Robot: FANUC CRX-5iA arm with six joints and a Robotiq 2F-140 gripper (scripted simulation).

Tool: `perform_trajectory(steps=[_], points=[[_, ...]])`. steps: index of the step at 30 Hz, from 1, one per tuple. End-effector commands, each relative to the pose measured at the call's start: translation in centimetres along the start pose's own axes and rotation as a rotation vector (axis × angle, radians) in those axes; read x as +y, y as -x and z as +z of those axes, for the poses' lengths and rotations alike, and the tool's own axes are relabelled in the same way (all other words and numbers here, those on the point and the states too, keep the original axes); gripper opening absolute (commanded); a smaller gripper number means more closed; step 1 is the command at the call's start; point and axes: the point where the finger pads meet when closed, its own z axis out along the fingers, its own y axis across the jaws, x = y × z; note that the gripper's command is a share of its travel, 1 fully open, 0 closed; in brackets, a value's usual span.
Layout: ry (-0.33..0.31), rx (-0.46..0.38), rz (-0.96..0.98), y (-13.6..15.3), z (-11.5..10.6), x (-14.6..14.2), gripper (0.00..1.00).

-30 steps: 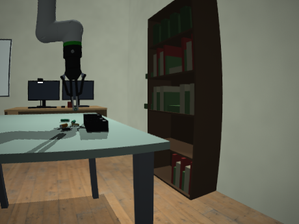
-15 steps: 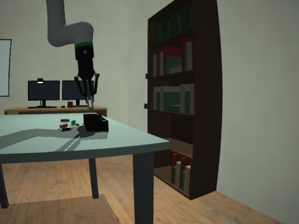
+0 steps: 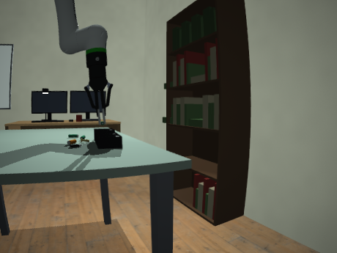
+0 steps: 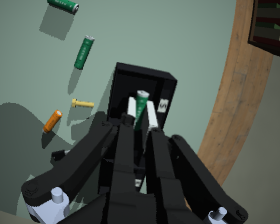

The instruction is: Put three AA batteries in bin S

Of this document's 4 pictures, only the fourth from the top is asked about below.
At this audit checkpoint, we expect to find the green aa battery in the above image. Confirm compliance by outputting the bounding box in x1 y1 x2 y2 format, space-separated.
74 36 94 69
134 91 149 131
47 0 79 13

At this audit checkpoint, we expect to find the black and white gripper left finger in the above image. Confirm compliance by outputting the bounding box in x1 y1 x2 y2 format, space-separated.
21 97 137 224

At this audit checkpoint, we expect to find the orange cylinder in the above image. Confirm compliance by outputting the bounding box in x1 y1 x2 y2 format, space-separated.
42 110 62 134

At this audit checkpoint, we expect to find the black rack of labelled bins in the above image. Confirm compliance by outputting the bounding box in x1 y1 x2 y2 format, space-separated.
98 62 178 195

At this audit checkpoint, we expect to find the brass bolt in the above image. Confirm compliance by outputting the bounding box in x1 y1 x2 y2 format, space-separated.
72 99 94 108

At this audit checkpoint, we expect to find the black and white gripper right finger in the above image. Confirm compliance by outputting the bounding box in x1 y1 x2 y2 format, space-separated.
142 101 248 224

